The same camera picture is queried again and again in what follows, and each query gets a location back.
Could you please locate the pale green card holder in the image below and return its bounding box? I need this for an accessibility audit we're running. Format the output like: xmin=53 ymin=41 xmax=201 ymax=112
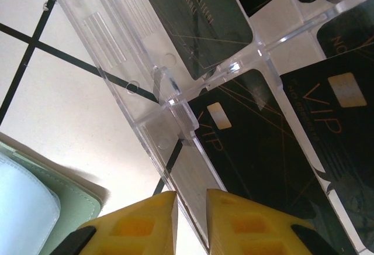
xmin=0 ymin=132 xmax=103 ymax=255

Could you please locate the clear acrylic card stand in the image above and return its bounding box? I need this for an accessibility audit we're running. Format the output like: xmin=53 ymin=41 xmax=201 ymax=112
xmin=42 ymin=0 xmax=374 ymax=255

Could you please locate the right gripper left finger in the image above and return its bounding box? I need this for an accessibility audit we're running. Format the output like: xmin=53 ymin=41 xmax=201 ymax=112
xmin=57 ymin=191 xmax=179 ymax=255

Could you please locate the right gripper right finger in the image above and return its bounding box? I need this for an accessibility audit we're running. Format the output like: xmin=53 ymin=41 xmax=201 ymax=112
xmin=206 ymin=189 xmax=342 ymax=255

